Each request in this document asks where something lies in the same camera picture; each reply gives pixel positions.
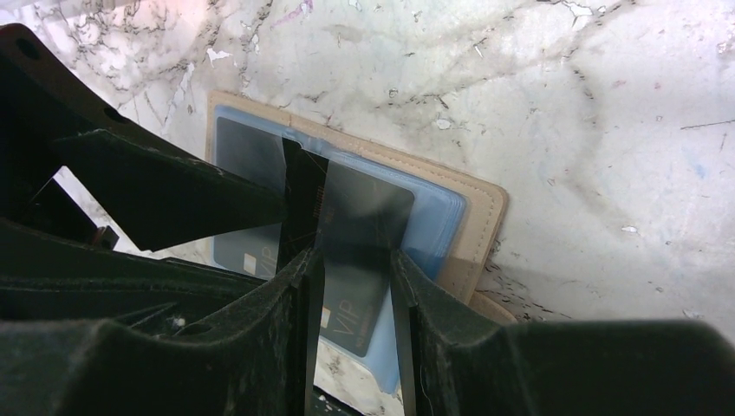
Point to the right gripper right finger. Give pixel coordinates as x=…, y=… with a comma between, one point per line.
x=454, y=361

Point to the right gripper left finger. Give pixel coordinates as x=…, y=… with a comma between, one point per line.
x=105, y=368

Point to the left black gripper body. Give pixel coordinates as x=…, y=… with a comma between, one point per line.
x=49, y=285

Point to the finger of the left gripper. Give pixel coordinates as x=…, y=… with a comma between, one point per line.
x=172, y=195
x=50, y=102

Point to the beige card holder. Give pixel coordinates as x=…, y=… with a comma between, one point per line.
x=449, y=235

